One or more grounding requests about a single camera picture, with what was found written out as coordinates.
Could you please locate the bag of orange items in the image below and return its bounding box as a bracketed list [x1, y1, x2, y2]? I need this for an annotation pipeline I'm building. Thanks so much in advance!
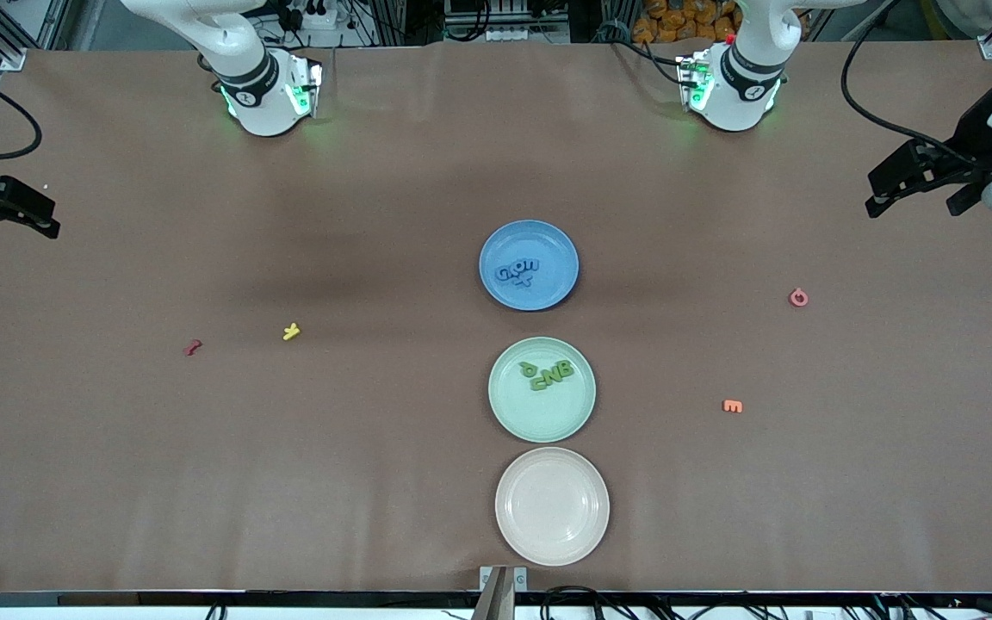
[632, 0, 743, 46]

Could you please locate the white power strip with plugs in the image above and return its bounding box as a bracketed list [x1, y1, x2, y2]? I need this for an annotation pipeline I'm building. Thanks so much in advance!
[285, 0, 338, 32]

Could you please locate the blue plate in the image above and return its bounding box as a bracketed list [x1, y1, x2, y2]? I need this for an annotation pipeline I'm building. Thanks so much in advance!
[479, 220, 580, 313]

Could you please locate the long white power strip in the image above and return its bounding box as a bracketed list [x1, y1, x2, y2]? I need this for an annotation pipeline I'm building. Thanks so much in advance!
[486, 26, 571, 45]

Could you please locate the green plate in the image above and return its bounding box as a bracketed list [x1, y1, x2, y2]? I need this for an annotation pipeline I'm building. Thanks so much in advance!
[487, 336, 598, 444]

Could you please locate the beige plate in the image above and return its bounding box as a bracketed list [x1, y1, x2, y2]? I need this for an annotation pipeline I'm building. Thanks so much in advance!
[494, 446, 611, 567]

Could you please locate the brown table cover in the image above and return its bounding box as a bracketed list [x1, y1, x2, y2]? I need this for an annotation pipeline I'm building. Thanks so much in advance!
[0, 39, 992, 595]

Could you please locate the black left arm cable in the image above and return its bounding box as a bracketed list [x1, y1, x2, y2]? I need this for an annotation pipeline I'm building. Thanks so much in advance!
[840, 0, 979, 169]

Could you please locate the metal camera post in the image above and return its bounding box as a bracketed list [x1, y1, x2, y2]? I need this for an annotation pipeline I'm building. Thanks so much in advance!
[479, 564, 528, 620]

